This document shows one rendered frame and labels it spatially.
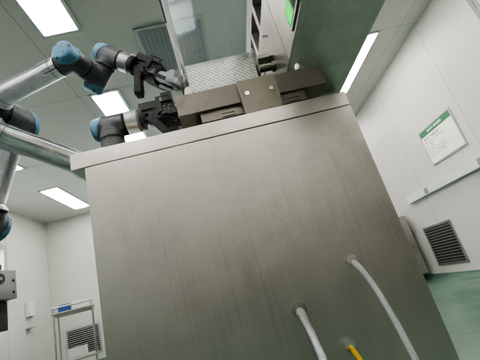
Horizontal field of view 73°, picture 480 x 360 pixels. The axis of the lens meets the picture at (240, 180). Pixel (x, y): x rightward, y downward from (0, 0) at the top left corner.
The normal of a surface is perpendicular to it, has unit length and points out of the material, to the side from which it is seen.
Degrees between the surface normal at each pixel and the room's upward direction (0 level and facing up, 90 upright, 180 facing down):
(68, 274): 90
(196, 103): 90
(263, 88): 90
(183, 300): 90
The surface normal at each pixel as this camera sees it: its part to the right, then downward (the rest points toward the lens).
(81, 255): 0.00, -0.33
